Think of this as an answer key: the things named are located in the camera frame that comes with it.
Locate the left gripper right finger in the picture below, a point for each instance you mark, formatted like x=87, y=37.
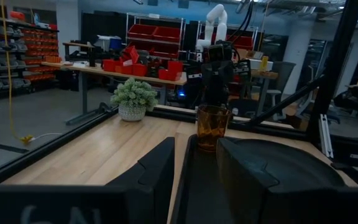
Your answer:
x=244, y=186

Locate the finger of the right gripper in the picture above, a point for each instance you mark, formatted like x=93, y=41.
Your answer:
x=211, y=95
x=223, y=95

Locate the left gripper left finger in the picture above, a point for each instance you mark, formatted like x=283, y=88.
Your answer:
x=154, y=180

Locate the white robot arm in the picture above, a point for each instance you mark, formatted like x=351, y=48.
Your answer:
x=216, y=25

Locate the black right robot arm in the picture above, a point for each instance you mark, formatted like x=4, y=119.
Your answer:
x=228, y=49

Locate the black rectangular serving tray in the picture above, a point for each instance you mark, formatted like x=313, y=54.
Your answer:
x=202, y=186

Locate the red storage bin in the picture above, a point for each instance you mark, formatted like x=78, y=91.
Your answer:
x=139, y=70
x=109, y=65
x=174, y=68

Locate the yellow bottle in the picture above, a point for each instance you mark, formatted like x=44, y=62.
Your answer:
x=264, y=63

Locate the metal rack with red bins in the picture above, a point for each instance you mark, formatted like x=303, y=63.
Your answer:
x=154, y=34

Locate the green plant in white pot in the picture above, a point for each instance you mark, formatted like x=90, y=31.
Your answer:
x=134, y=99

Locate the white pillar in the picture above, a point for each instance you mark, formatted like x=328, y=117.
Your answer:
x=297, y=53

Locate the wooden-top workbench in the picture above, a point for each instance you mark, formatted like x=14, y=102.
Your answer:
x=113, y=74

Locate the shelving with orange grey bins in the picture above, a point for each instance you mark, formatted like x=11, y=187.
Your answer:
x=14, y=53

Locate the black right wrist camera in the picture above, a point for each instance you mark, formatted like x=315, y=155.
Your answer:
x=216, y=52

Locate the silver metal bracket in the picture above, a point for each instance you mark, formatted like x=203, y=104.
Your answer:
x=325, y=133

